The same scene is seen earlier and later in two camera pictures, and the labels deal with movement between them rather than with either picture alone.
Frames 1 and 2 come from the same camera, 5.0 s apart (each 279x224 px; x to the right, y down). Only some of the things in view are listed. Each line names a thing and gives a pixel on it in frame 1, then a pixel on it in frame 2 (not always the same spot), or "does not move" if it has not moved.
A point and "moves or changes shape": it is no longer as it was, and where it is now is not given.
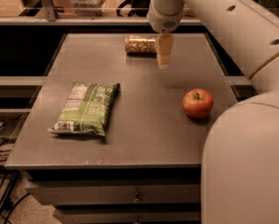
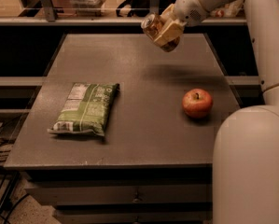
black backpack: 139,1 does not move
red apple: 198,103 does not move
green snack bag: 88,108 does not move
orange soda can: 140,44 moves or changes shape
